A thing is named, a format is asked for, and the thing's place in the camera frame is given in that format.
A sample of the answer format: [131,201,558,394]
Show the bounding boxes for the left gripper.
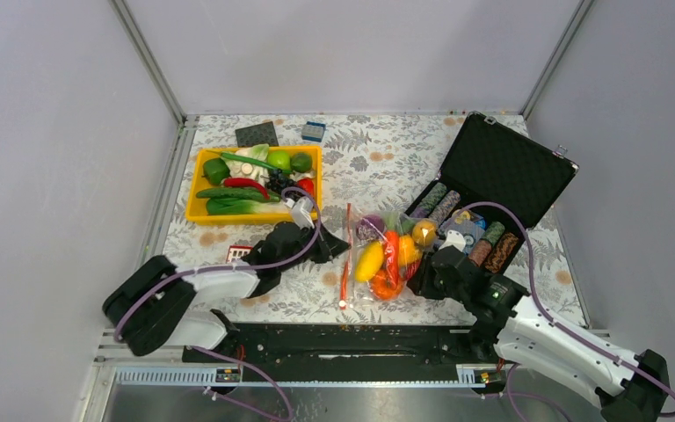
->
[279,219,350,273]

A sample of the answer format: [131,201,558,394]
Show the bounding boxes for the red fake apple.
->
[402,259,422,281]

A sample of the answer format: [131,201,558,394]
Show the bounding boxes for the yellow fake lemon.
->
[354,241,384,282]

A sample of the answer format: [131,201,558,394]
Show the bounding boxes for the purple fake onion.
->
[355,215,386,242]

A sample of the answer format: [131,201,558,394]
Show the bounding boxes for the clear zip top bag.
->
[338,204,439,310]

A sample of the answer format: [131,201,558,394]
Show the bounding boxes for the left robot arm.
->
[101,222,350,361]

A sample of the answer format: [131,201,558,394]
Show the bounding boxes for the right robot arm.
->
[409,247,670,421]

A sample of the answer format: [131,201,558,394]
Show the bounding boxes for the yellow fake bell pepper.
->
[397,235,423,267]

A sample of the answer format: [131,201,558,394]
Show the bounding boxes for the fake orange tangerine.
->
[369,269,404,301]

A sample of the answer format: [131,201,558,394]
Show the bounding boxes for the orange fake carrot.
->
[384,230,400,289]

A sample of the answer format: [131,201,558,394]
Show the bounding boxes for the red fake tomato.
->
[295,178,316,198]

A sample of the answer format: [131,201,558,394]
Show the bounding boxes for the black fake grape bunch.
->
[265,169,296,195]

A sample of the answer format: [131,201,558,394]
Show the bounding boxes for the light green fake apple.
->
[266,150,292,171]

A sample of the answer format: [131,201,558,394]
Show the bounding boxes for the red fake chili pepper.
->
[222,178,270,200]

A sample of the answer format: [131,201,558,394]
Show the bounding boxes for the green fake cucumber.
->
[195,187,280,202]

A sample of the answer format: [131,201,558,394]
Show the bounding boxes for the green fake bell pepper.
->
[202,158,230,186]

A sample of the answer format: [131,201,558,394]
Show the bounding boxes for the green fake long bean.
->
[221,151,291,174]

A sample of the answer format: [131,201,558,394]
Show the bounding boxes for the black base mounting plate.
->
[215,323,499,382]

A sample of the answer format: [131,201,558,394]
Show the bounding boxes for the yellow plastic bin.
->
[185,144,323,225]

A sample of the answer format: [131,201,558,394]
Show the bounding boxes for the blue grey small box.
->
[301,121,326,142]

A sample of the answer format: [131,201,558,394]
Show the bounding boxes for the black foam square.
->
[235,121,279,148]

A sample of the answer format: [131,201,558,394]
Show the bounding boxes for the black poker chip case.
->
[396,112,580,280]

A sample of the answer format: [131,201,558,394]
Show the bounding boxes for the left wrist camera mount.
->
[285,196,315,229]

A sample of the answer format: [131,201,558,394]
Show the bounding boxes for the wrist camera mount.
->
[439,230,467,253]
[285,196,315,229]

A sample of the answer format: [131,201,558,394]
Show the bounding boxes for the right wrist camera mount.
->
[439,230,467,253]

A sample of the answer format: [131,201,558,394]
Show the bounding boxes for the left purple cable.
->
[112,186,323,422]

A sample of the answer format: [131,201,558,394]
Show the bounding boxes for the purple cable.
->
[112,186,323,422]
[456,201,675,422]

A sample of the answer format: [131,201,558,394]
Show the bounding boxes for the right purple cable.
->
[456,201,675,422]

